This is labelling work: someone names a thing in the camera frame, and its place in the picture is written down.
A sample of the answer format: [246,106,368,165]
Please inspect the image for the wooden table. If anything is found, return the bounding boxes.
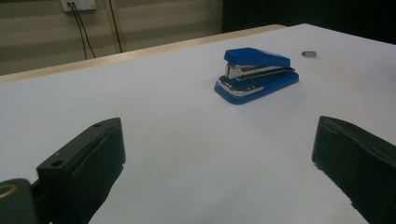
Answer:
[0,23,288,85]

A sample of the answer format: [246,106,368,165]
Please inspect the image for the black wall cable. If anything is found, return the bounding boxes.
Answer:
[72,2,97,59]
[67,2,89,61]

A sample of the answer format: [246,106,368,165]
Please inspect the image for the tan vertical wall strip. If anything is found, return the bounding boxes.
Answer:
[103,0,126,54]

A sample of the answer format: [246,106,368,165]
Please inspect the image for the white wall socket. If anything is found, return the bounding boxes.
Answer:
[60,0,97,12]

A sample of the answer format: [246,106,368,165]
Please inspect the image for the black curtain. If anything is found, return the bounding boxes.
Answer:
[221,0,396,45]

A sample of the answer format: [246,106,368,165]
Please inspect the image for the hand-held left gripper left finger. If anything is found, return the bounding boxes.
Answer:
[31,117,127,224]

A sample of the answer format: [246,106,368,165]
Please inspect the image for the blue stapler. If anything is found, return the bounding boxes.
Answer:
[213,47,300,105]

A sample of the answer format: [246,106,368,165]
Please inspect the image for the white table cover sheet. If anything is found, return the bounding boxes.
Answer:
[0,22,396,224]

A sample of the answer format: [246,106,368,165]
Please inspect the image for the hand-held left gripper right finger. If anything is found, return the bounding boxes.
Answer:
[311,115,396,224]

